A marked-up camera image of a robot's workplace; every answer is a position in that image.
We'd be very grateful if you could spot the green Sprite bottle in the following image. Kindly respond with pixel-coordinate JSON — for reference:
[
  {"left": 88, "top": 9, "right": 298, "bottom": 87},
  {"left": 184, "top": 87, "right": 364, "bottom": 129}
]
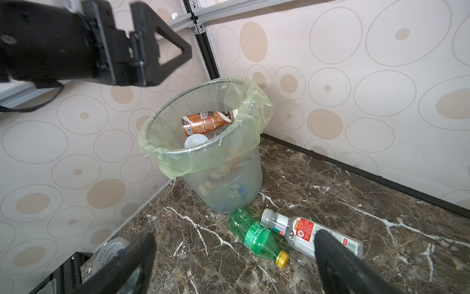
[{"left": 227, "top": 209, "right": 290, "bottom": 269}]

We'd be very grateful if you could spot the green bin with plastic liner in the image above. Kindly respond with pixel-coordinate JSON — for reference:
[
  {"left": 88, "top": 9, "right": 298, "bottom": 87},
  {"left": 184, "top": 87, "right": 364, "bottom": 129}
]
[{"left": 138, "top": 77, "right": 274, "bottom": 214}]

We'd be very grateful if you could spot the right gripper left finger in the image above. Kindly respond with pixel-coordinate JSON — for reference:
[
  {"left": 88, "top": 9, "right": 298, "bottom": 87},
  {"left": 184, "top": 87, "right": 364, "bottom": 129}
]
[{"left": 75, "top": 232, "right": 157, "bottom": 294}]

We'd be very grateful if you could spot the white milky bottle red label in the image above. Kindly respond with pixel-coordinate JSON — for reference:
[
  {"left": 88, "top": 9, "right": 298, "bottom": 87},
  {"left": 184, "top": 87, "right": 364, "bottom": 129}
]
[{"left": 184, "top": 134, "right": 209, "bottom": 149}]

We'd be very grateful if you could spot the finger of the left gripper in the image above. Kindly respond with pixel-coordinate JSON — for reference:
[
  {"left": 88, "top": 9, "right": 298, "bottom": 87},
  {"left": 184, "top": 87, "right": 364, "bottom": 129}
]
[{"left": 130, "top": 1, "right": 192, "bottom": 87}]

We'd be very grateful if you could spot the diagonal aluminium rail left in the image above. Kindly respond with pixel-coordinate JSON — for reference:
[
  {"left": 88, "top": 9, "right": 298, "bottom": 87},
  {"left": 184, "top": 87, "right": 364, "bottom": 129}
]
[{"left": 1, "top": 80, "right": 71, "bottom": 113}]

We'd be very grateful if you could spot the black base frame rail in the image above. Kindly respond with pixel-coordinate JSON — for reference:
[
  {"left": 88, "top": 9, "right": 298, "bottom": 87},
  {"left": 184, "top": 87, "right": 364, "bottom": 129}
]
[{"left": 30, "top": 252, "right": 91, "bottom": 294}]

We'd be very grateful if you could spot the horizontal aluminium rail back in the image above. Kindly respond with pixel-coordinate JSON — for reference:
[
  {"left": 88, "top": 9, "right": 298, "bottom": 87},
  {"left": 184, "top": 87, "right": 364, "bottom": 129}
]
[{"left": 168, "top": 0, "right": 294, "bottom": 34}]

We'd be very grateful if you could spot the clear bottle red green label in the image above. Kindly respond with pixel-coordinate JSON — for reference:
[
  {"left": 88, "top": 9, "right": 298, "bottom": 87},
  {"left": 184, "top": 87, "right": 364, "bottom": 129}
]
[{"left": 261, "top": 209, "right": 364, "bottom": 259}]

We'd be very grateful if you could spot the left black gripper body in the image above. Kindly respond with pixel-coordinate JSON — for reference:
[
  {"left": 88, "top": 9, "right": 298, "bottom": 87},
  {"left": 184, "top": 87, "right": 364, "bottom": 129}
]
[{"left": 1, "top": 1, "right": 146, "bottom": 88}]

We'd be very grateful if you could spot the brown coffee bottle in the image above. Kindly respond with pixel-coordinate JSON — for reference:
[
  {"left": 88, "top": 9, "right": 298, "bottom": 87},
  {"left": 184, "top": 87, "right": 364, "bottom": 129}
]
[{"left": 182, "top": 109, "right": 239, "bottom": 137}]

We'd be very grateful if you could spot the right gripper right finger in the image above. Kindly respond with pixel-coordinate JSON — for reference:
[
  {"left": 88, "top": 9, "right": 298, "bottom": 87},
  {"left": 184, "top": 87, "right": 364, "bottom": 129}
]
[{"left": 314, "top": 230, "right": 402, "bottom": 294}]

